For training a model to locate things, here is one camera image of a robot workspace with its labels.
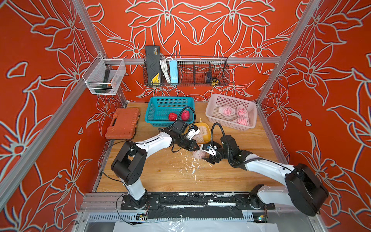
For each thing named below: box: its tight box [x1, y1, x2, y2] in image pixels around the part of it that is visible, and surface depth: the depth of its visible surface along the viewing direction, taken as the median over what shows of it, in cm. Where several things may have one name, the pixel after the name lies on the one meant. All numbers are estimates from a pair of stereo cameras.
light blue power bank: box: [169, 59, 179, 84], surface depth 92 cm
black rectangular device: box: [145, 45, 162, 84], surface depth 89 cm
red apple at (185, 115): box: [181, 110, 190, 122], surface depth 106 cm
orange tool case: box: [104, 107, 141, 140], surface depth 102 cm
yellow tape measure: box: [210, 78, 219, 87], surface depth 96 cm
